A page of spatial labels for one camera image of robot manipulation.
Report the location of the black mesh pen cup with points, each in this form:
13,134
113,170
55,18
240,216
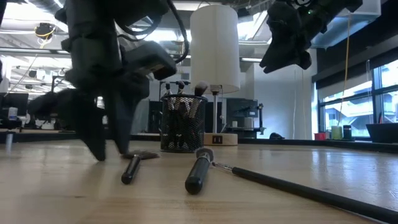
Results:
183,140

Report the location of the red cup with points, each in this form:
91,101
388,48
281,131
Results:
320,136

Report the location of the black computer monitor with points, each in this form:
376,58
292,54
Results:
14,104

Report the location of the long thin black makeup brush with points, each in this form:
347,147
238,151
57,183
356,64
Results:
311,192

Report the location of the black background screen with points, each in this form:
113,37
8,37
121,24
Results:
242,109

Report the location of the short ceiling light strip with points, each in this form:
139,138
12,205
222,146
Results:
252,59

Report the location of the long ceiling light strip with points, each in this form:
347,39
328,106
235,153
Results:
31,50

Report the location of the black dome object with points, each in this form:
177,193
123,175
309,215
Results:
276,136

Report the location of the white cup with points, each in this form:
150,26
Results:
12,113

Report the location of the black bin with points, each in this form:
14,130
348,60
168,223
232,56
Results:
384,133

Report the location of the dark cup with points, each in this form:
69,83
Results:
347,133

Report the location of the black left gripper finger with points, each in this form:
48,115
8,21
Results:
121,124
93,130

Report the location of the short thick black makeup brush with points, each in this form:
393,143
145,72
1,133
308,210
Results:
197,174

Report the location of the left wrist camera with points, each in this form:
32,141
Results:
152,60

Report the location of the grey cloth partition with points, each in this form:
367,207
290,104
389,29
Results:
141,118

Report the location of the grey upright post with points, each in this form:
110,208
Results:
9,141

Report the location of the yellow-green cup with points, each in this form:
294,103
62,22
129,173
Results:
336,133

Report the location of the white shade table lamp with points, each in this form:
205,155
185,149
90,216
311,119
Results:
214,46

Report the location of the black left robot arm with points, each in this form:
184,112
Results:
93,34

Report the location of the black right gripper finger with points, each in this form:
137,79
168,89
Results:
276,63

